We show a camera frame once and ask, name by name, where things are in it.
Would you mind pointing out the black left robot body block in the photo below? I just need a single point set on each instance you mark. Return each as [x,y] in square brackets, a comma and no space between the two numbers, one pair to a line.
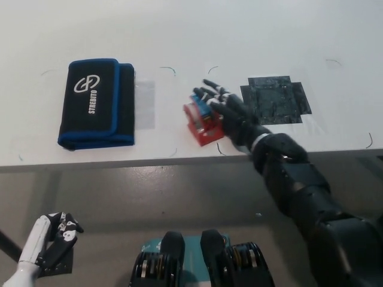
[173,248]

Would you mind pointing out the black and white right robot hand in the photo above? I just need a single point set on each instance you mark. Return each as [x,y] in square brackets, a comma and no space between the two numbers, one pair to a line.
[236,119]

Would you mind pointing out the black tape patch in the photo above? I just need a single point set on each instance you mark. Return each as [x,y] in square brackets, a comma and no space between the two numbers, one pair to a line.
[275,101]

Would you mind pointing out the black pouch with blue trim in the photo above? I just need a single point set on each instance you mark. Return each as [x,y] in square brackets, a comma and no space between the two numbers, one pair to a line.
[89,104]

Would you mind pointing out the black table foot plate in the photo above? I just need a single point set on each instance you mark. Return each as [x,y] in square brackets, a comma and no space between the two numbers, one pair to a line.
[64,263]

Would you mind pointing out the clear tape patch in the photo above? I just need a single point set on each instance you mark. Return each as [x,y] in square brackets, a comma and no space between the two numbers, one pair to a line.
[146,104]

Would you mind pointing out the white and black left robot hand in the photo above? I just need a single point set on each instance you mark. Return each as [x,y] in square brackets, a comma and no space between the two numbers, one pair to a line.
[33,239]

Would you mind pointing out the black table leg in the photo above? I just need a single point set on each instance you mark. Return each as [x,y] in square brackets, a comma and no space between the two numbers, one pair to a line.
[7,243]

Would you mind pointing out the red tape dispenser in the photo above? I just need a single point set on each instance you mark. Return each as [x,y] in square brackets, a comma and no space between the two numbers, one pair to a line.
[206,136]

